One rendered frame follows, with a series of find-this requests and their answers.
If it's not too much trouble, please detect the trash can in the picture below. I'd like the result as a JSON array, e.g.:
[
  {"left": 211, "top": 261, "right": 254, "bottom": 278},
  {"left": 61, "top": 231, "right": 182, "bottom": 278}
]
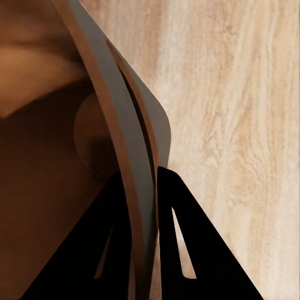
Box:
[{"left": 0, "top": 0, "right": 171, "bottom": 300}]

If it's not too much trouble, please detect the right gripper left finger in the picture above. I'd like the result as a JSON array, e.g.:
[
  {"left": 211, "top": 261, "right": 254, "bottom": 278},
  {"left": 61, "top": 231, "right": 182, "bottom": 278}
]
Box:
[{"left": 20, "top": 171, "right": 133, "bottom": 300}]

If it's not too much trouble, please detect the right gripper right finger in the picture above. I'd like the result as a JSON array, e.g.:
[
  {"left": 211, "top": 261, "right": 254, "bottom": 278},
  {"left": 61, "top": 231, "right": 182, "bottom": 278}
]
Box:
[{"left": 157, "top": 166, "right": 264, "bottom": 300}]

